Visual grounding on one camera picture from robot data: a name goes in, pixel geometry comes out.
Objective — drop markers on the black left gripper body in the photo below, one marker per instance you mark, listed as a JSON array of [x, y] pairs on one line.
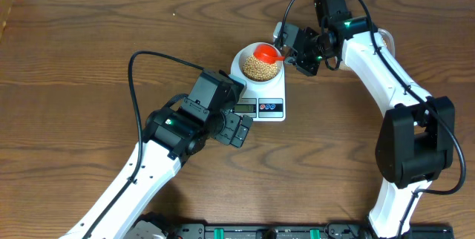
[[227, 134]]

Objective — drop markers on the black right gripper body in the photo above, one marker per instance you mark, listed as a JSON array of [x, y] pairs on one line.
[[314, 53]]

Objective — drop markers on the white digital kitchen scale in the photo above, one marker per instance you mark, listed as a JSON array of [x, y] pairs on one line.
[[263, 101]]

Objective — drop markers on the red plastic measuring scoop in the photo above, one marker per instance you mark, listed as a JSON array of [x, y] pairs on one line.
[[268, 54]]

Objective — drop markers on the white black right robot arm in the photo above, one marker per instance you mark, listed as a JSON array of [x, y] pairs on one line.
[[416, 140]]

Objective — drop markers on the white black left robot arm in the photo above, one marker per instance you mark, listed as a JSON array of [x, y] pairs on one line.
[[172, 134]]

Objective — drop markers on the soybeans in white bowl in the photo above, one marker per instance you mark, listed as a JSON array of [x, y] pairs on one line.
[[259, 71]]

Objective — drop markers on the white round bowl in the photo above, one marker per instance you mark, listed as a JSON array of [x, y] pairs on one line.
[[249, 52]]

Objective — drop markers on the clear plastic container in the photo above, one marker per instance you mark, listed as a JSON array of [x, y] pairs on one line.
[[388, 42]]

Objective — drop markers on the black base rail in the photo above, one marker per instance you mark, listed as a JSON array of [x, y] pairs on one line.
[[153, 225]]

